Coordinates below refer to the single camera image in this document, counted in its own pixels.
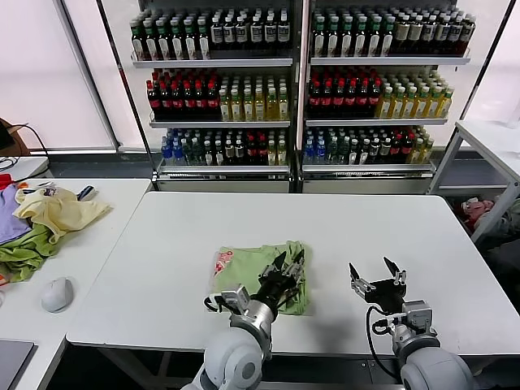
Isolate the olive green garment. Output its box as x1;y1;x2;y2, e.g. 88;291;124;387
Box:
0;222;60;284

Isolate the metal drink shelf rack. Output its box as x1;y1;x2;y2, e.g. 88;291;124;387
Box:
128;0;304;195
302;0;475;196

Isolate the light green t-shirt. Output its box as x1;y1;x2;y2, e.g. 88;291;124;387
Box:
208;239;316;318

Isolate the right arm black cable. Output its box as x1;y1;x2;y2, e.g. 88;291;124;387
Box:
364;305;404;383

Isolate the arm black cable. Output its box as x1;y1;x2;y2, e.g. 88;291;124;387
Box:
202;295;228;314
364;305;404;383

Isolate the black desk cable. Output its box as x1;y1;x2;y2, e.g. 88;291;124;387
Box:
14;123;52;159

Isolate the black slanted pole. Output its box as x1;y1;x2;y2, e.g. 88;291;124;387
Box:
454;0;520;127
95;0;159;192

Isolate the white metal table frame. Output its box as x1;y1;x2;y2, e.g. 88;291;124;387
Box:
429;120;520;245

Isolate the black flat device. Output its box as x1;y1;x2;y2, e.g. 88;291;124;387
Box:
0;120;15;150

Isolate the gray laptop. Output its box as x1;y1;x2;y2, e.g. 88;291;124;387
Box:
0;339;37;390

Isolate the purple garment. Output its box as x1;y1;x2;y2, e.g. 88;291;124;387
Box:
0;184;33;246

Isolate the red-capped cola bottle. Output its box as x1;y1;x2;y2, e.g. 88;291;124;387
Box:
158;82;171;121
205;82;219;121
345;80;359;119
310;81;323;119
357;80;371;119
193;82;206;121
146;80;159;120
333;80;347;119
170;82;183;121
322;80;335;119
181;82;194;121
370;80;382;119

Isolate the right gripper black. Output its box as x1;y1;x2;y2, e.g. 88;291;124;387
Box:
348;256;409;317

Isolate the white computer mouse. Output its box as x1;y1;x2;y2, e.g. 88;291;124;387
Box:
41;276;75;314

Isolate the green-capped dark bottle white label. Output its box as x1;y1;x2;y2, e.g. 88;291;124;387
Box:
197;18;210;61
145;19;158;61
367;18;382;58
132;20;146;61
171;19;184;61
353;19;368;58
158;19;171;61
381;18;395;58
313;19;327;58
184;19;197;61
327;19;340;58
340;19;354;58

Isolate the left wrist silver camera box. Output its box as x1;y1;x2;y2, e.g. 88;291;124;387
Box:
220;284;252;314

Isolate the pink plush toy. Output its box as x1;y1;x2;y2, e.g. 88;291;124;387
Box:
461;197;496;223

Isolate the dark bottle square white label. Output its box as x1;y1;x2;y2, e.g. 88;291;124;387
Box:
223;15;237;51
210;15;225;51
277;11;291;51
236;15;249;51
249;14;263;51
263;13;278;51

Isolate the dark bottle beige label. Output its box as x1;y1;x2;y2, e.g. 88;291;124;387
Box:
450;16;465;57
463;15;478;57
437;16;451;57
409;16;423;56
422;16;438;56
395;16;410;56

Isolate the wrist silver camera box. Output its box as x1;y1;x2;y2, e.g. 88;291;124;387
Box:
220;284;252;314
401;299;435;335

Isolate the pale yellow garment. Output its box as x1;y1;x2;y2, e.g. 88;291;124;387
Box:
13;187;113;245

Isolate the gray slanted pole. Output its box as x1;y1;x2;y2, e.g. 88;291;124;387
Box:
53;0;122;150

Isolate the small printed white cloth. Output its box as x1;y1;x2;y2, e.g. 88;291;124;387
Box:
37;181;60;199

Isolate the brown cardboard box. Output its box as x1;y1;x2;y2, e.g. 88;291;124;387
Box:
0;116;32;158

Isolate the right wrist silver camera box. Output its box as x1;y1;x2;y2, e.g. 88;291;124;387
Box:
401;299;435;335

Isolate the gray cloth heap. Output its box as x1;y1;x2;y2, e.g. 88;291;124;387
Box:
477;197;520;261

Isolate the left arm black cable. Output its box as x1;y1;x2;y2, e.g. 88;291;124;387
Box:
202;295;228;314

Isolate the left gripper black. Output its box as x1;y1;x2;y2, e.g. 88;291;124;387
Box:
254;248;306;312

